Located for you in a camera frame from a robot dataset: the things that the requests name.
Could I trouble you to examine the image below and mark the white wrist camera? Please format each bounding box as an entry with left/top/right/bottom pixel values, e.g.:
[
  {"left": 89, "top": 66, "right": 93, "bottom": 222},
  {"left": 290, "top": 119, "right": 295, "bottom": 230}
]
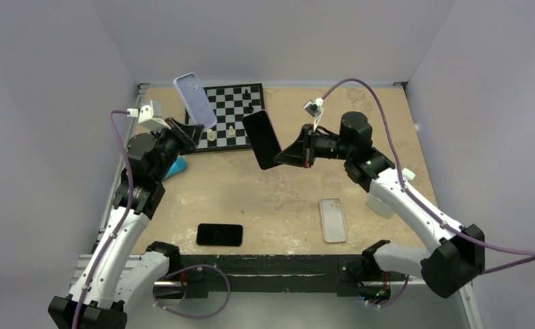
[
  {"left": 126, "top": 100, "right": 170, "bottom": 132},
  {"left": 303, "top": 97, "right": 324, "bottom": 132}
]

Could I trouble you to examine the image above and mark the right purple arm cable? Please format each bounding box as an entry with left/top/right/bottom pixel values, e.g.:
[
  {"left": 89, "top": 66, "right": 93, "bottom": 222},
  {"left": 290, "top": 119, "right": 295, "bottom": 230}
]
[{"left": 320, "top": 77, "right": 535, "bottom": 276}]

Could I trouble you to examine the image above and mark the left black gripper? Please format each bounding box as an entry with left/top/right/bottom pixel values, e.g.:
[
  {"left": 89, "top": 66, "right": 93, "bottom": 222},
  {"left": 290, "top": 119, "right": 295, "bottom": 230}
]
[{"left": 149, "top": 117, "right": 203, "bottom": 182}]

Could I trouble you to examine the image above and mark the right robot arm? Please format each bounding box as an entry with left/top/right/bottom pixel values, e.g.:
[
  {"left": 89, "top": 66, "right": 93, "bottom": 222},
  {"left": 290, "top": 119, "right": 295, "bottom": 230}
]
[{"left": 274, "top": 112, "right": 485, "bottom": 298}]

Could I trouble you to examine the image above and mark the white phone case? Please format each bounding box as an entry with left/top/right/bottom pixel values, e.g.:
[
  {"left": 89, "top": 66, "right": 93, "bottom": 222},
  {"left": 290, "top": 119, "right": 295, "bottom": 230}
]
[{"left": 319, "top": 198, "right": 348, "bottom": 243}]

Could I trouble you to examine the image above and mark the white chess piece front left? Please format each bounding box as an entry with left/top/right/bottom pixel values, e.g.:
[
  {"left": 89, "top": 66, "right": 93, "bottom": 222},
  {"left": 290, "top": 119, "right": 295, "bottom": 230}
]
[{"left": 206, "top": 129, "right": 216, "bottom": 142}]

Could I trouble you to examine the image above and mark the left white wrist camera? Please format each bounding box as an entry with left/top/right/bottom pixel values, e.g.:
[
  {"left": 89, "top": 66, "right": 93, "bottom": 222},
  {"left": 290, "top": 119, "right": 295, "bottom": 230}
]
[{"left": 126, "top": 100, "right": 170, "bottom": 132}]

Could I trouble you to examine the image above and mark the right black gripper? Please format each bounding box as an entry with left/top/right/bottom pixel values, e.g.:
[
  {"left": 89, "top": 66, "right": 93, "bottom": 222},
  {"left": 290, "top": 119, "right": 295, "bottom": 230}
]
[{"left": 274, "top": 123, "right": 353, "bottom": 168}]

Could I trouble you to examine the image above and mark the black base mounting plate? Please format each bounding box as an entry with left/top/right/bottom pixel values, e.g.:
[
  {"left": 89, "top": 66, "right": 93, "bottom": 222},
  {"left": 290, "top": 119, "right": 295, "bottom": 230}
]
[{"left": 165, "top": 254, "right": 405, "bottom": 298}]

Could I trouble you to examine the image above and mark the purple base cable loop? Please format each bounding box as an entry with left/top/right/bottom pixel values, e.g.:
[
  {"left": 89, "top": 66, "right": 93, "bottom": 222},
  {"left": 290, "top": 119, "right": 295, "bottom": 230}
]
[{"left": 152, "top": 266, "right": 232, "bottom": 321}]

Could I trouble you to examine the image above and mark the phone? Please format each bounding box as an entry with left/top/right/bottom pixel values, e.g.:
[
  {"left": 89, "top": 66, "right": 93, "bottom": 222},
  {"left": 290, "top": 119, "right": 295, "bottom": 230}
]
[
  {"left": 196, "top": 223, "right": 243, "bottom": 247},
  {"left": 242, "top": 110, "right": 282, "bottom": 170}
]

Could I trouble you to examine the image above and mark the lilac phone case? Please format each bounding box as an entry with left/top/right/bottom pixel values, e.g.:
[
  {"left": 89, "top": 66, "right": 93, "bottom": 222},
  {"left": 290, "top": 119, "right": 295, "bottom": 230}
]
[{"left": 173, "top": 73, "right": 217, "bottom": 130}]

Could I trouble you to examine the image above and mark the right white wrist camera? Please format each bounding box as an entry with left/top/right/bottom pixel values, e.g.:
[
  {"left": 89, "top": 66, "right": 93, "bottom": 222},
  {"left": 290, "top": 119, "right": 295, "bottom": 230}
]
[{"left": 303, "top": 97, "right": 324, "bottom": 132}]

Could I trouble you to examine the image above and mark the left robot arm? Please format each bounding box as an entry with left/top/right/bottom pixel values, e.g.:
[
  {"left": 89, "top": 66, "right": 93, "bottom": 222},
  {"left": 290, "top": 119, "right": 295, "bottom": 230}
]
[{"left": 48, "top": 118, "right": 206, "bottom": 328}]

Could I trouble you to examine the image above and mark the black white chessboard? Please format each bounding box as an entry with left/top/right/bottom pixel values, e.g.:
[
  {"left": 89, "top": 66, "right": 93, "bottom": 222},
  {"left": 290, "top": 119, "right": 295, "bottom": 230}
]
[{"left": 195, "top": 83, "right": 265, "bottom": 153}]

